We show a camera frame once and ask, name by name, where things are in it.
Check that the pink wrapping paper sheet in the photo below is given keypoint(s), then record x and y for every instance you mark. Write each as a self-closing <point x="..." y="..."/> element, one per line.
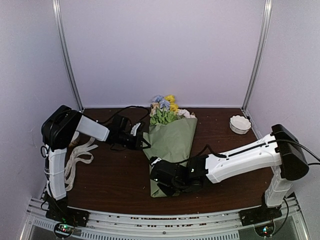
<point x="171" y="142"/>

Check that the blue flower stem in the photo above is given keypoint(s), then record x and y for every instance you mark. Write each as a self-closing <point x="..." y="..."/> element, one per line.
<point x="163" y="103"/>

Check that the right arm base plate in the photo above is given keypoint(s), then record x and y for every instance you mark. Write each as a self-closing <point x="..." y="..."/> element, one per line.
<point x="261" y="218"/>

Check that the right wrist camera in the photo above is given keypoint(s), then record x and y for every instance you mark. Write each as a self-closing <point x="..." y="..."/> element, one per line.
<point x="153" y="160"/>

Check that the right white scalloped bowl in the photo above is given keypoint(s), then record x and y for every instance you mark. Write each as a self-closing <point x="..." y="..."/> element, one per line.
<point x="239" y="124"/>

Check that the white printed ribbon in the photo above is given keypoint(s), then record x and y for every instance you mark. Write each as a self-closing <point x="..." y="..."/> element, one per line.
<point x="80" y="153"/>

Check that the front aluminium rail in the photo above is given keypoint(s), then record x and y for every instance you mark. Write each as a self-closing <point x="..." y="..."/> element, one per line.
<point x="224" y="225"/>

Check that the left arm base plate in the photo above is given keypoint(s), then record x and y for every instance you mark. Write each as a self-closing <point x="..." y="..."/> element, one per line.
<point x="67" y="224"/>

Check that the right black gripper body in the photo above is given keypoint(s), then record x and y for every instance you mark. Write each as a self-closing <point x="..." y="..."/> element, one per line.
<point x="169" y="192"/>

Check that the right aluminium frame post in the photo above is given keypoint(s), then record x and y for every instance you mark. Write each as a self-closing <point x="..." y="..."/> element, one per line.
<point x="264" y="30"/>

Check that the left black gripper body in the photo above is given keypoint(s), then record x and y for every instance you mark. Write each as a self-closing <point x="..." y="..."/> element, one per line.
<point x="132" y="144"/>

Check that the left aluminium frame post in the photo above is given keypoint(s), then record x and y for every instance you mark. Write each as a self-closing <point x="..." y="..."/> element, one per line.
<point x="65" y="53"/>

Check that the peach flower stem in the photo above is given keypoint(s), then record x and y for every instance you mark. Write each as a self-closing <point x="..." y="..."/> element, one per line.
<point x="153" y="108"/>

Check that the pink rose stem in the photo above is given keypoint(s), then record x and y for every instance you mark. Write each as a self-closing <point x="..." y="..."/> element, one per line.
<point x="184" y="113"/>

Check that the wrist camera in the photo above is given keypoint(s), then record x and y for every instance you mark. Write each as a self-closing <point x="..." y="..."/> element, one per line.
<point x="134" y="130"/>
<point x="153" y="160"/>

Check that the aluminium frame post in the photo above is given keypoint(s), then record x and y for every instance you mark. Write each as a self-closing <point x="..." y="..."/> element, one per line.
<point x="65" y="53"/>
<point x="264" y="30"/>

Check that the left white patterned bowl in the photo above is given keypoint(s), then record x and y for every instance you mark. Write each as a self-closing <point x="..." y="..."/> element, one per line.
<point x="75" y="140"/>

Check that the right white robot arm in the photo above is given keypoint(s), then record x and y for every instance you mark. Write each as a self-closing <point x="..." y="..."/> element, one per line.
<point x="280" y="150"/>

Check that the pale yellow flower stem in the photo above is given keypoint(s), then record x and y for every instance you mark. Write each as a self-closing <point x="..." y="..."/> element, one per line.
<point x="162" y="117"/>

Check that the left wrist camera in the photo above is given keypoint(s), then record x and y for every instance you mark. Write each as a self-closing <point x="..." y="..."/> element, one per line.
<point x="134" y="130"/>

